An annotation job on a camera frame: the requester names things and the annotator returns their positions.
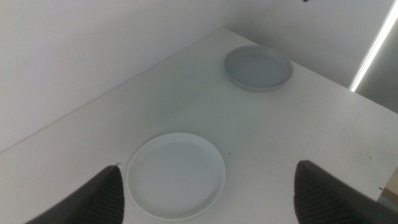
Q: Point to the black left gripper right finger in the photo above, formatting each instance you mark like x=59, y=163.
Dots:
x=326, y=199

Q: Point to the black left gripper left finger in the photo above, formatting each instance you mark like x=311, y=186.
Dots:
x=93, y=202

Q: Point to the white shallow bowl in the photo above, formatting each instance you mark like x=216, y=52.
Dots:
x=175, y=175

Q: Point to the grey shallow bowl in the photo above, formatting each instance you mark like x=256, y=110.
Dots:
x=258, y=68

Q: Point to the white light strip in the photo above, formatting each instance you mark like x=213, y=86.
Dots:
x=371, y=51

